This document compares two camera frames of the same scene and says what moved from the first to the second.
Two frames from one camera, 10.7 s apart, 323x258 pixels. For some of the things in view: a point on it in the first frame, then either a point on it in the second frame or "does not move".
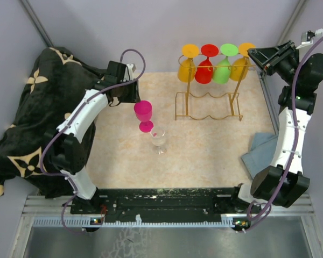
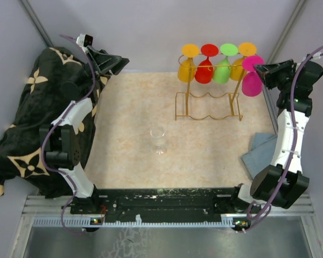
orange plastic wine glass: (187, 69) does not move
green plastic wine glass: (222, 69) does not move
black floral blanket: (57, 79) does not move
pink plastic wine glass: (144, 110) to (252, 83)
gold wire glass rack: (212, 82) does not move
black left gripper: (134, 97) to (104, 62)
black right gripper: (270, 57) to (268, 71)
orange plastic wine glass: (238, 68) does not move
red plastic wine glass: (204, 71) does not move
